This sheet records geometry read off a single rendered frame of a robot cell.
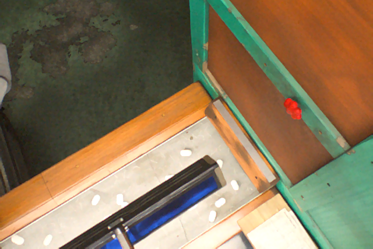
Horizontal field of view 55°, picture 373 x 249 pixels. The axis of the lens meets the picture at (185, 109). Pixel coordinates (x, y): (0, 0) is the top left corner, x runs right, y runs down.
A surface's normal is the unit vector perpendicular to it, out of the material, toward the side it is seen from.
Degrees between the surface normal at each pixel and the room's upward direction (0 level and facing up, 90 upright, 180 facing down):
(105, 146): 0
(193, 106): 0
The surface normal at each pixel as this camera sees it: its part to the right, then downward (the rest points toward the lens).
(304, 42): -0.85, 0.50
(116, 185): -0.04, -0.36
